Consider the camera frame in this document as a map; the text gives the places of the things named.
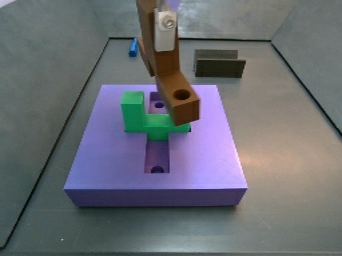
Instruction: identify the brown T-shaped block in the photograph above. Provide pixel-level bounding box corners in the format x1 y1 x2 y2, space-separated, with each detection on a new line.
136 0 200 126

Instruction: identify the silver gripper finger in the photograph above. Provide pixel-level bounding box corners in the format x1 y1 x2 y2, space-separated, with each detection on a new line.
153 0 177 52

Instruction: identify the purple base block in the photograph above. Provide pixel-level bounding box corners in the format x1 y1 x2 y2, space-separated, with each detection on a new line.
64 85 247 207

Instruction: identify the green U-shaped block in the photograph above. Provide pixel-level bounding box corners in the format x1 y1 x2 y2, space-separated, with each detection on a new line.
120 91 191 141

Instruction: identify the blue peg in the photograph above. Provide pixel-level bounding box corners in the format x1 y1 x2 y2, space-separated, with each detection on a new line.
128 37 137 57

